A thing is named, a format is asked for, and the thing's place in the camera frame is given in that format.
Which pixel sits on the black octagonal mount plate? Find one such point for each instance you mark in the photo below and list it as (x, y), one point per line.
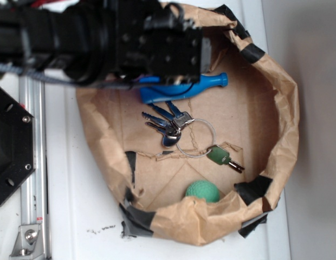
(16, 145)

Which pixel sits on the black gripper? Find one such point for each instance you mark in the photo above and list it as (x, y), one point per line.
(158, 40)

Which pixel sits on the green head key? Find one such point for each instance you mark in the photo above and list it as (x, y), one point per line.
(221, 156)

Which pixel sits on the brown paper bag bin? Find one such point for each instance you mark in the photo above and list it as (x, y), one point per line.
(256, 119)

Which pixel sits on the blue plastic bottle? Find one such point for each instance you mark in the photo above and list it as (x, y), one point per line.
(162, 93)

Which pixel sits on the green golf ball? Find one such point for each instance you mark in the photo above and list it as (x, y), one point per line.
(204, 190)

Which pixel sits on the silver key bunch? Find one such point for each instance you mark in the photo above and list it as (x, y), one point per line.
(171, 127)

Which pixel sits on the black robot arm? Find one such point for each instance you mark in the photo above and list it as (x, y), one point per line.
(103, 44)

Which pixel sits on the aluminium frame rail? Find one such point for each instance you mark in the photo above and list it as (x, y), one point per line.
(34, 191)

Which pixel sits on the silver corner bracket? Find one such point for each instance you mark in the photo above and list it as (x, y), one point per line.
(28, 243)

